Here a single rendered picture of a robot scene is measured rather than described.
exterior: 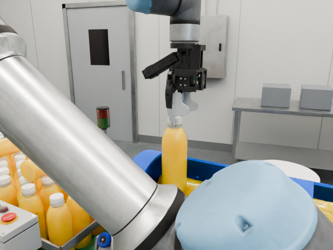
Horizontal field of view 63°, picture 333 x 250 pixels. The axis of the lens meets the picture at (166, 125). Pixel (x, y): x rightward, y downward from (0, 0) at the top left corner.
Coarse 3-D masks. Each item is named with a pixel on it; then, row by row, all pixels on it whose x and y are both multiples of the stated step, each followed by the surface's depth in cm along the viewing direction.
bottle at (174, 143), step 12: (168, 132) 74; (180, 132) 74; (168, 144) 74; (180, 144) 73; (168, 156) 75; (180, 156) 74; (168, 168) 75; (180, 168) 75; (168, 180) 76; (180, 180) 76
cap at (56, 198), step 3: (51, 195) 81; (54, 195) 82; (57, 195) 82; (60, 195) 82; (51, 198) 80; (54, 198) 80; (57, 198) 80; (60, 198) 80; (63, 198) 82; (51, 201) 80; (54, 201) 80; (57, 201) 80; (60, 201) 81
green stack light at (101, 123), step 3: (99, 120) 133; (102, 120) 132; (105, 120) 133; (108, 120) 134; (99, 123) 133; (102, 123) 133; (105, 123) 133; (108, 123) 134; (99, 126) 134; (102, 126) 133; (105, 126) 133; (108, 126) 134
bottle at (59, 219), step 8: (56, 208) 80; (64, 208) 81; (48, 216) 80; (56, 216) 80; (64, 216) 81; (48, 224) 81; (56, 224) 80; (64, 224) 81; (72, 224) 86; (48, 232) 82; (56, 232) 81; (64, 232) 82; (72, 232) 85; (56, 240) 81; (64, 240) 82; (72, 248) 85
